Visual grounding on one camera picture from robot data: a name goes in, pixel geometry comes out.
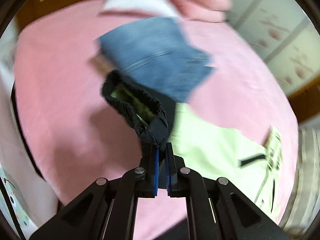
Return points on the white printed small pillow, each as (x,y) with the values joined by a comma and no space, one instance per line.
(162,8)

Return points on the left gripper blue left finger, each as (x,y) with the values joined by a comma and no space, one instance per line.
(148,186)

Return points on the pink plush bed blanket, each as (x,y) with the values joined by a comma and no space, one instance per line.
(75,137)

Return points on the sofa with lace cover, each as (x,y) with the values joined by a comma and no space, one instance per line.
(303,204)

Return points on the green and black hooded jacket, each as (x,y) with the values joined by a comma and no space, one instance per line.
(211,150)

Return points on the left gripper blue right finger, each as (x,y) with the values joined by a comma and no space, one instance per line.
(173,164)

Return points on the folded cream garment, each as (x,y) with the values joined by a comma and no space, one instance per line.
(101,64)

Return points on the folded blue jeans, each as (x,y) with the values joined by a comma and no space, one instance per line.
(155,54)

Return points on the floral sliding wardrobe doors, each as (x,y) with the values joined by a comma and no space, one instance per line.
(283,36)

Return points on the cartoon printed bed sheet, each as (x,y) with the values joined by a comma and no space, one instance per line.
(10,203)

